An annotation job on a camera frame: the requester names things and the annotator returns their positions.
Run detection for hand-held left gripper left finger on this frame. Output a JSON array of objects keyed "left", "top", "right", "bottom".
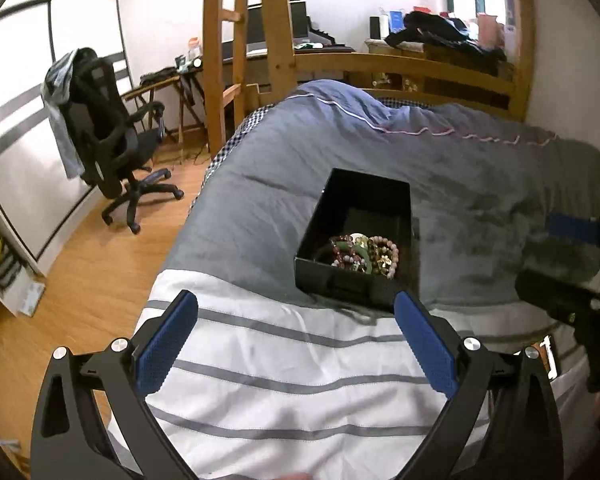
[{"left": 30, "top": 289, "right": 201, "bottom": 480}]

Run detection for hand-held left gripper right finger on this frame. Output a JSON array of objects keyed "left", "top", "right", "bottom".
[{"left": 393, "top": 290, "right": 566, "bottom": 480}]

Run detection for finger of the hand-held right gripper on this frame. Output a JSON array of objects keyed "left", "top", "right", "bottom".
[
  {"left": 514, "top": 270, "right": 600, "bottom": 332},
  {"left": 546, "top": 212, "right": 600, "bottom": 252}
]

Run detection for pink bead bracelet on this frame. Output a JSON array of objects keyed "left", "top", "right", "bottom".
[{"left": 367, "top": 234, "right": 402, "bottom": 281}]

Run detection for yellow crystal bracelet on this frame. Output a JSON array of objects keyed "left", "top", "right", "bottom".
[{"left": 352, "top": 232, "right": 399, "bottom": 273}]

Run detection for green jade bangle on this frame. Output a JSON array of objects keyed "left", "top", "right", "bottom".
[{"left": 329, "top": 240, "right": 382, "bottom": 277}]

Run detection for dark red bead bracelet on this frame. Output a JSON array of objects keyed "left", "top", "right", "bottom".
[{"left": 328, "top": 234, "right": 362, "bottom": 272}]

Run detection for black box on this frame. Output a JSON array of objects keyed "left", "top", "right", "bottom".
[{"left": 293, "top": 167, "right": 421, "bottom": 314}]

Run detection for white open shelf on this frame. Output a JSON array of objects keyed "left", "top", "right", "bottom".
[{"left": 0, "top": 195, "right": 47, "bottom": 317}]

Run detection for grey duvet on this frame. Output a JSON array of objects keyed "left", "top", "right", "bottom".
[{"left": 162, "top": 80, "right": 600, "bottom": 312}]

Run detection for black office chair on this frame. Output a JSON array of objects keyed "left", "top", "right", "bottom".
[{"left": 62, "top": 47, "right": 186, "bottom": 234}]

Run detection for checkered mattress cover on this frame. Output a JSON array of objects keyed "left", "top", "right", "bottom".
[{"left": 190, "top": 105, "right": 277, "bottom": 212}]

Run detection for pile of dark clothes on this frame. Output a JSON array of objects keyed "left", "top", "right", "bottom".
[{"left": 384, "top": 10, "right": 509, "bottom": 69}]

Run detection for denim jacket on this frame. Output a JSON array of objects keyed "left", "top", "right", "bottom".
[{"left": 40, "top": 50, "right": 89, "bottom": 181}]

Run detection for wooden folding table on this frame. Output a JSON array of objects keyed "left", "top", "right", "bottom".
[{"left": 122, "top": 67, "right": 207, "bottom": 152}]

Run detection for white wardrobe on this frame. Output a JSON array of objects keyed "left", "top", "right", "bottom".
[{"left": 0, "top": 0, "right": 134, "bottom": 277}]

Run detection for wooden desk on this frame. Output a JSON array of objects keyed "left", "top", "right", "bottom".
[{"left": 222, "top": 41, "right": 357, "bottom": 87}]

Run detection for computer monitor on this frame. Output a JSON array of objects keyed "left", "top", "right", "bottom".
[{"left": 246, "top": 0, "right": 311, "bottom": 54}]

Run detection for wooden loft bed frame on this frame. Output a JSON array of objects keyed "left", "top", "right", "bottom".
[{"left": 201, "top": 0, "right": 539, "bottom": 157}]

